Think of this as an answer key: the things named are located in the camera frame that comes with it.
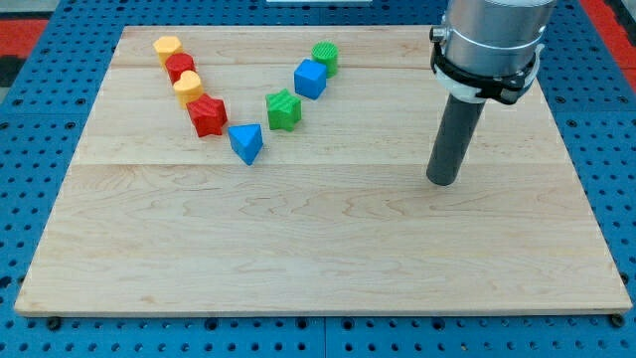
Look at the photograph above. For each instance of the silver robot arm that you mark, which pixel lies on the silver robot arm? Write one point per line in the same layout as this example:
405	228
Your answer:
489	49

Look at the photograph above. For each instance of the yellow hexagon block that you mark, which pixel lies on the yellow hexagon block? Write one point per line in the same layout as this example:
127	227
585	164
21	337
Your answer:
165	47

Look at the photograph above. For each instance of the blue triangle block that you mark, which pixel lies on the blue triangle block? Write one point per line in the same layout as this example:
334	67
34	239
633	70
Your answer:
246	141

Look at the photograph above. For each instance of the yellow heart block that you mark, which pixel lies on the yellow heart block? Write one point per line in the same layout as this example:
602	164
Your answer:
188	88

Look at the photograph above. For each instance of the wooden board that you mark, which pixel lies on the wooden board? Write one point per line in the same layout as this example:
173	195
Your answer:
333	218

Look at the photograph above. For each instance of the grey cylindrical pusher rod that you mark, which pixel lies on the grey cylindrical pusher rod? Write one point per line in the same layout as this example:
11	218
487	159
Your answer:
453	137

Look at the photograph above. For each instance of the red star block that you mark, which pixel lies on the red star block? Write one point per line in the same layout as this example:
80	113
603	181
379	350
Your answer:
208	115

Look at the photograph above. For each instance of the green star block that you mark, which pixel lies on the green star block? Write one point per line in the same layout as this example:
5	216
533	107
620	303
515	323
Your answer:
283	110

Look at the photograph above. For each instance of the blue cube block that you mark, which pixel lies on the blue cube block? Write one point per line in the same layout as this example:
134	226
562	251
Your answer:
310	79

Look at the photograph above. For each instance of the green cylinder block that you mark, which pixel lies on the green cylinder block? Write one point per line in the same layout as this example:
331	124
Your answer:
327	54

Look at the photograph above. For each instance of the red cylinder block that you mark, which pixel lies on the red cylinder block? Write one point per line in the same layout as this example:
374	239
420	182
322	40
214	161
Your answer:
177	64

